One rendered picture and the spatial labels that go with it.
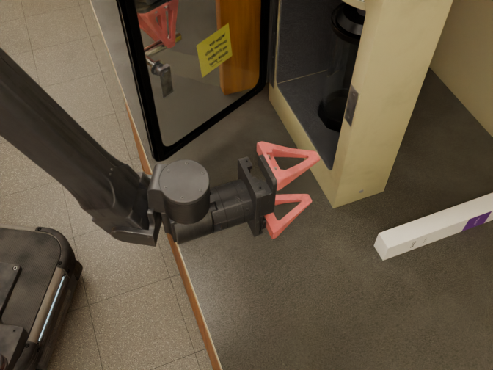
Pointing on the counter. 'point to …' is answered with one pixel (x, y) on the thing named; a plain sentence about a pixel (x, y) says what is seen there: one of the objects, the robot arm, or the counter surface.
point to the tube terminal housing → (375, 96)
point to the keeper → (351, 105)
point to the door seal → (150, 88)
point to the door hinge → (272, 40)
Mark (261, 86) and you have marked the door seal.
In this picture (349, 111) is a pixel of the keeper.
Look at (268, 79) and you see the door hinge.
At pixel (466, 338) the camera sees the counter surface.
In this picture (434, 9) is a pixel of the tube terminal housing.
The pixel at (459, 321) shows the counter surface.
